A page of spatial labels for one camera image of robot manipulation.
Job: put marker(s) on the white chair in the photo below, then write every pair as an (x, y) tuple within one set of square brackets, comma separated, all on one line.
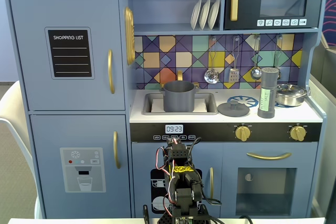
[(15, 119)]

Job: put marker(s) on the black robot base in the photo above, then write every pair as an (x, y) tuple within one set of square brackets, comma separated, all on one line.
[(165, 218)]

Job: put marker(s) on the steel slotted spatula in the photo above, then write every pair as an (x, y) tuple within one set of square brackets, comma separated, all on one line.
[(233, 76)]

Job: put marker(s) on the blue oven door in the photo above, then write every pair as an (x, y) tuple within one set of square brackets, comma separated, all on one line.
[(231, 182)]

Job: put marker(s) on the gold toy faucet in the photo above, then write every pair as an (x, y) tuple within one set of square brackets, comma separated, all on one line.
[(179, 75)]

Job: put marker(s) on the steel spoon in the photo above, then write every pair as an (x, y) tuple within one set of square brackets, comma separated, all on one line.
[(277, 51)]

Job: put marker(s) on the black shopping list board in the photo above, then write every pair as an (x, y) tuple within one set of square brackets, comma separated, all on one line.
[(69, 61)]

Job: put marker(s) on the blue dishwasher door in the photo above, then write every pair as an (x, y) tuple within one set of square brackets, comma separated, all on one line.
[(141, 155)]

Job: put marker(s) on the blue fridge door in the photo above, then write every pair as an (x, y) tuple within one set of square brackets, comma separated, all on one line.
[(31, 77)]

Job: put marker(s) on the gray pot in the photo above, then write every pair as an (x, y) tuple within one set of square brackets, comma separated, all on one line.
[(178, 99)]

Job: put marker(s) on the gray side cabinet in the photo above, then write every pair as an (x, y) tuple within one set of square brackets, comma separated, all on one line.
[(326, 77)]

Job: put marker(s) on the gray salt shaker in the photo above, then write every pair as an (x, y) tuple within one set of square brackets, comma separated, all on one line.
[(267, 85)]

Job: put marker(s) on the gold round wall ornament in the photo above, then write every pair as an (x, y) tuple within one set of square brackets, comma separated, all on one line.
[(129, 35)]

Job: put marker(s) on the steel pot with lid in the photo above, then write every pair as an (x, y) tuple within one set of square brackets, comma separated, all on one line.
[(290, 95)]

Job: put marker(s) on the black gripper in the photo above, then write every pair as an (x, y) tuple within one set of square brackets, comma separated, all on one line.
[(177, 146)]

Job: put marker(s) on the steel slotted skimmer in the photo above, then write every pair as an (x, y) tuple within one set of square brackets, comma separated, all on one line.
[(211, 76)]

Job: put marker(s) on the steel ladle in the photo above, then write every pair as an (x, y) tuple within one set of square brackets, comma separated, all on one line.
[(255, 73)]

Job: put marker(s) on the gray toy sink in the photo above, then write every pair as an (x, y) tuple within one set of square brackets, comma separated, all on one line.
[(147, 103)]

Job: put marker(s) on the blue freezer door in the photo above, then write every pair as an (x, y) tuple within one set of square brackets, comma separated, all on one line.
[(47, 134)]

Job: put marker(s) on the gold stove knob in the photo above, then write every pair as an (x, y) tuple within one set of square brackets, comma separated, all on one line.
[(297, 132), (242, 132)]

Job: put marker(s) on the gray pot lid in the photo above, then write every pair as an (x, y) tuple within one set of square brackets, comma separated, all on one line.
[(233, 109)]

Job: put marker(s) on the dark microwave door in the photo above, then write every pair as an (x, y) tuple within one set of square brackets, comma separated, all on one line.
[(246, 3)]

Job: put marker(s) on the white toy plate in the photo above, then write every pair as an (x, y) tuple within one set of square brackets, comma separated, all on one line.
[(195, 14), (204, 14), (214, 14)]

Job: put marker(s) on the black table clamp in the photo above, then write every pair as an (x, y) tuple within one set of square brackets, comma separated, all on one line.
[(146, 214)]

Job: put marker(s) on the black stove control panel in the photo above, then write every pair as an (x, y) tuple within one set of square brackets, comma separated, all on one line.
[(210, 132)]

